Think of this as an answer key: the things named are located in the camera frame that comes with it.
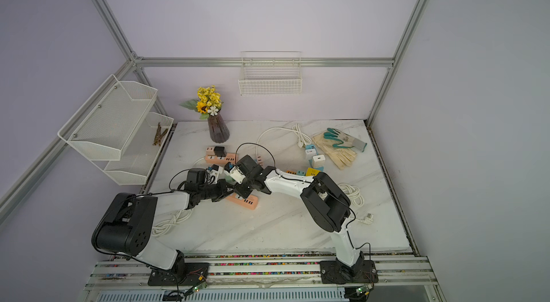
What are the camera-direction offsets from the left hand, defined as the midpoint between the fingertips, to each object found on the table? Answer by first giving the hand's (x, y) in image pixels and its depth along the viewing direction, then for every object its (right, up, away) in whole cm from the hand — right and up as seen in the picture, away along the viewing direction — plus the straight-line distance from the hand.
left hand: (236, 193), depth 92 cm
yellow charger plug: (+33, +9, -1) cm, 34 cm away
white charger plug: (+37, +14, +4) cm, 39 cm away
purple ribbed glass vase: (-12, +29, +15) cm, 35 cm away
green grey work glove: (+54, +23, +19) cm, 62 cm away
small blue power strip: (+35, +20, +16) cm, 43 cm away
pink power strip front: (+7, -3, -4) cm, 8 cm away
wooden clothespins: (-37, +25, +5) cm, 45 cm away
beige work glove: (+50, +15, +13) cm, 54 cm away
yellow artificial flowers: (-13, +40, +1) cm, 42 cm away
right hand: (+2, +3, -1) cm, 3 cm away
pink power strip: (-15, +14, +11) cm, 23 cm away
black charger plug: (-10, +18, +10) cm, 23 cm away
